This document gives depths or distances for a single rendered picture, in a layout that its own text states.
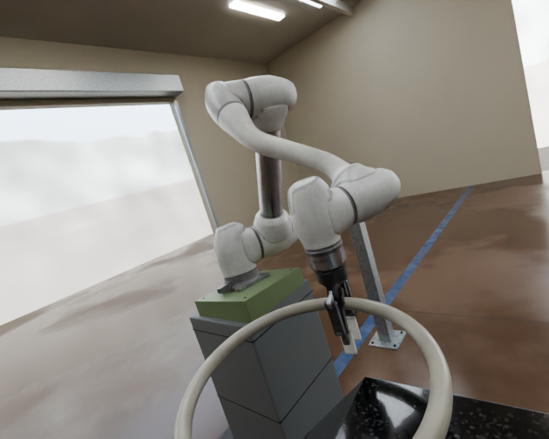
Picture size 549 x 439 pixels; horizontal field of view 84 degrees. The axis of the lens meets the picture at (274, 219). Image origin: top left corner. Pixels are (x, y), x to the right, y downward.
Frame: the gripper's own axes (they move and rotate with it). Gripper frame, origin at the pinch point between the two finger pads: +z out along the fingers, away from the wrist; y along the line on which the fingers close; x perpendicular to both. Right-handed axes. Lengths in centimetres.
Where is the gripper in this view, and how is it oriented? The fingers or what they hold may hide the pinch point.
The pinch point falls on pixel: (350, 335)
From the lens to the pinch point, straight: 85.6
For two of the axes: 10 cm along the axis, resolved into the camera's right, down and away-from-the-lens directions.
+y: -4.3, 3.4, -8.3
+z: 3.1, 9.2, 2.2
